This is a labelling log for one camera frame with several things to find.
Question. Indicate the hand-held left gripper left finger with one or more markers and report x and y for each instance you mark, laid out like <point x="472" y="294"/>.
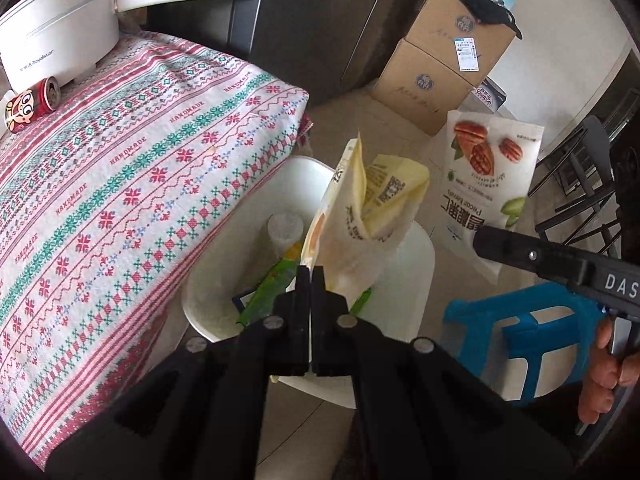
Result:
<point x="295" y="310"/>

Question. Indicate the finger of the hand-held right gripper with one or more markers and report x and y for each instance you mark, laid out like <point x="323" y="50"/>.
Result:
<point x="525" y="252"/>

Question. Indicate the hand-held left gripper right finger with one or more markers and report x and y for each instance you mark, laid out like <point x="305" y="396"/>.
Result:
<point x="327" y="310"/>

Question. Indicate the green snack bag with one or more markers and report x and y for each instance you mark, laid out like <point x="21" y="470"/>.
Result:
<point x="270" y="290"/>

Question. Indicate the blue cardboard box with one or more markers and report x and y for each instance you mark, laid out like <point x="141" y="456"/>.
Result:
<point x="245" y="302"/>

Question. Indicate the beige torn snack pouch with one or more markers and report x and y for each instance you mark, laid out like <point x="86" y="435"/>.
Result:
<point x="345" y="255"/>

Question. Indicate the white pecan snack bag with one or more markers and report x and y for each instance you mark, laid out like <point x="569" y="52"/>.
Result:
<point x="480" y="190"/>

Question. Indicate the clear plastic cup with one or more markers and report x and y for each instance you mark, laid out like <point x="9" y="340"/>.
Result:
<point x="285" y="232"/>

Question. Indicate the white square bin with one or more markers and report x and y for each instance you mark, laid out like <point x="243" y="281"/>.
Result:
<point x="215" y="285"/>

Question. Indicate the yellow snack bag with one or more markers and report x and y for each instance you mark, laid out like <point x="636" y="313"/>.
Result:
<point x="400" y="185"/>

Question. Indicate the person's right hand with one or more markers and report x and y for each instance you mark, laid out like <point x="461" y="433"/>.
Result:
<point x="605" y="375"/>

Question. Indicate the blue plastic stool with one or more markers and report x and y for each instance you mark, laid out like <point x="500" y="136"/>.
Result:
<point x="480" y="320"/>

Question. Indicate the black chair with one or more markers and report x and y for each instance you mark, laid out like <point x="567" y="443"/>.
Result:
<point x="590" y="160"/>

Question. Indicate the small printed carton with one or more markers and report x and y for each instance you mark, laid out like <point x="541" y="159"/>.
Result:
<point x="491" y="96"/>

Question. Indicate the plain cardboard box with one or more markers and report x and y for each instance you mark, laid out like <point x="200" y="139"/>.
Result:
<point x="420" y="95"/>

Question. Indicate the patterned red green tablecloth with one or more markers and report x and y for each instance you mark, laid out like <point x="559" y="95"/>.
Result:
<point x="125" y="210"/>

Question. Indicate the cardboard box with label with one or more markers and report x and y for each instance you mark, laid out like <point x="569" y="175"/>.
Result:
<point x="450" y="25"/>

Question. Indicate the black cloth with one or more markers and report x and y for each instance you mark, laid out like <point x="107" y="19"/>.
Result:
<point x="487" y="7"/>

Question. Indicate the dark grey refrigerator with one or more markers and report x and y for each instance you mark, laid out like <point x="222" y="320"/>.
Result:
<point x="300" y="20"/>

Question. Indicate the red cartoon can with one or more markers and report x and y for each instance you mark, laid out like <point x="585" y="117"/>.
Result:
<point x="32" y="105"/>

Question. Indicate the white electric pot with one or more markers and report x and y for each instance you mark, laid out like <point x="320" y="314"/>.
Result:
<point x="60" y="25"/>

